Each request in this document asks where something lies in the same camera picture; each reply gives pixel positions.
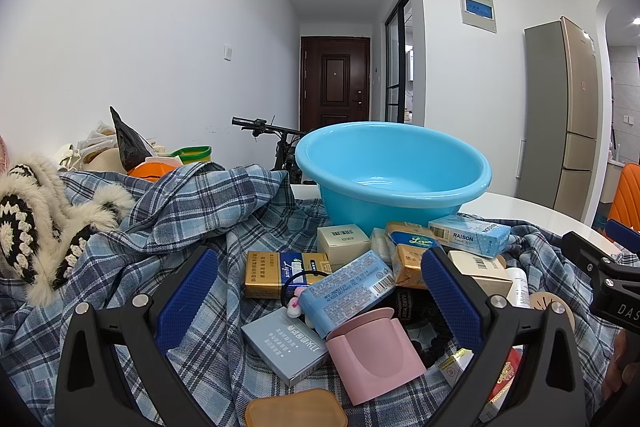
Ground orange chair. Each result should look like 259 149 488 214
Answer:
605 162 640 240

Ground orange tissue pack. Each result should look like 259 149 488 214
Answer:
127 159 183 180

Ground grey blue cigarette box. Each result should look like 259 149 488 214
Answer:
241 307 331 388

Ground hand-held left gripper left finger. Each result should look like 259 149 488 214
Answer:
54 246 221 427

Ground black hair scrunchie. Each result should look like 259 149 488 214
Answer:
395 287 457 369

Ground beige box with barcode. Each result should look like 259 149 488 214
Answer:
447 249 513 299

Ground black hair tie pink charm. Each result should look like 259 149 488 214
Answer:
280 269 331 319

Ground blue plaid shirt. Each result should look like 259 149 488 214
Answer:
0 162 623 427

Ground white wall panel blue windows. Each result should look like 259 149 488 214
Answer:
455 0 499 32

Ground white cotton pad pack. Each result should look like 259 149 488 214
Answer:
370 227 397 264

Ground black white furry crochet piece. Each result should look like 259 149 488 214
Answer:
0 154 136 308

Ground white plastic bags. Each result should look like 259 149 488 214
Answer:
57 122 126 172

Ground small cream box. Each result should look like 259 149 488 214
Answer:
317 224 372 272

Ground amber soap box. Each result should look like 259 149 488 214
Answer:
245 389 348 427

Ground black plastic bag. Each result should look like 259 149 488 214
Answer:
109 106 153 172

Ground gold blue cigarette box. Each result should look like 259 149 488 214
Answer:
385 222 443 290
245 251 333 300

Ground small white box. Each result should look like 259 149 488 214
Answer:
437 349 474 388

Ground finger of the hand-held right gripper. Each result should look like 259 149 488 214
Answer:
560 231 632 288
604 218 640 248

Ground light blue barcode box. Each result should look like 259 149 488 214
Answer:
299 249 396 340

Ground blue plastic basin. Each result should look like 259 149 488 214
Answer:
294 122 493 238

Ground dark brown entrance door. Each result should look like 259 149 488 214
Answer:
300 36 371 131

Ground pink plastic cup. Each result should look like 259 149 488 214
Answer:
325 307 428 408

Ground yellow container with green rim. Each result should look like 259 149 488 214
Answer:
167 146 213 165

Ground red white cigarette box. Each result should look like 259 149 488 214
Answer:
480 347 524 424

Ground tan round perforated disc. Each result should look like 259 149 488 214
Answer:
530 291 571 324

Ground white lotion bottle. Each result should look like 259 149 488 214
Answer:
505 267 532 309

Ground light blue white box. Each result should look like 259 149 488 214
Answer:
428 214 512 258

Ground black framed sliding glass door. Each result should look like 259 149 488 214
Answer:
384 0 412 124

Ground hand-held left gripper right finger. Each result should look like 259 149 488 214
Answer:
420 247 587 427

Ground person's right hand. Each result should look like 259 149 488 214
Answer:
601 332 640 400

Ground black bicycle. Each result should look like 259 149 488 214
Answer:
231 116 318 185

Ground gold grey refrigerator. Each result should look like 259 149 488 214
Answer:
515 16 599 228

